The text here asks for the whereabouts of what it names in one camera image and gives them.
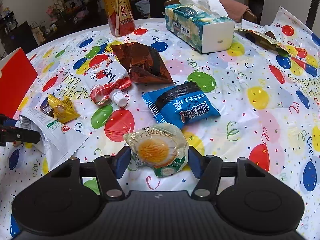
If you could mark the salted egg packet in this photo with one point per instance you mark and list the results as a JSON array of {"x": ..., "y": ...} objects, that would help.
[{"x": 161, "y": 147}]

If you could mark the red cardboard box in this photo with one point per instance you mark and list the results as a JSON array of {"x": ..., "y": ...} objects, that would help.
[{"x": 17, "y": 75}]

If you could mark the silver foil snack bag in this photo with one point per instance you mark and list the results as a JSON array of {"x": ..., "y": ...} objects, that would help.
[{"x": 57, "y": 141}]

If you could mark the white red drink pouch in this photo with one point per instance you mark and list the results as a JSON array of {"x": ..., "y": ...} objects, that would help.
[{"x": 107, "y": 81}]

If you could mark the orange drink bottle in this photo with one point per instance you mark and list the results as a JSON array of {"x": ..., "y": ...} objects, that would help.
[{"x": 120, "y": 18}]

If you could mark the dark red foil packet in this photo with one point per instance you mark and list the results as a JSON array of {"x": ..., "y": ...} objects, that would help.
[{"x": 143, "y": 63}]

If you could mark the green gold wrapper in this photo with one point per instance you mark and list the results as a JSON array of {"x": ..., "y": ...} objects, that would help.
[{"x": 264, "y": 41}]

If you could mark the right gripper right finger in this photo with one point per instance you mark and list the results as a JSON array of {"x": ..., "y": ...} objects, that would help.
[{"x": 207, "y": 169}]

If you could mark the balloon print tablecloth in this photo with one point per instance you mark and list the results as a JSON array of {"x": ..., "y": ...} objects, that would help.
[{"x": 266, "y": 110}]

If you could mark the pink cloth on chair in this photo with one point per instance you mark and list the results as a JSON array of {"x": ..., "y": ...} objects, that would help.
[{"x": 235, "y": 10}]

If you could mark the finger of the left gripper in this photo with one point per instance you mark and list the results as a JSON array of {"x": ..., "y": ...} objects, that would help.
[
  {"x": 12, "y": 134},
  {"x": 6, "y": 121}
]

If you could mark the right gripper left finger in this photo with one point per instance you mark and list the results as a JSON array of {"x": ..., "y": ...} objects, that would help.
[{"x": 108, "y": 170}]

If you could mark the gold foil snack packet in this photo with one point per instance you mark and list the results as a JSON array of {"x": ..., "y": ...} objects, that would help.
[{"x": 61, "y": 110}]

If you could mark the green tissue box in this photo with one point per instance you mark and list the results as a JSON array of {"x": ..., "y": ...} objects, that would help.
[{"x": 205, "y": 32}]

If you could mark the blue snack packet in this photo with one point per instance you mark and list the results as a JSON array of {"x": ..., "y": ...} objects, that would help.
[{"x": 179, "y": 105}]

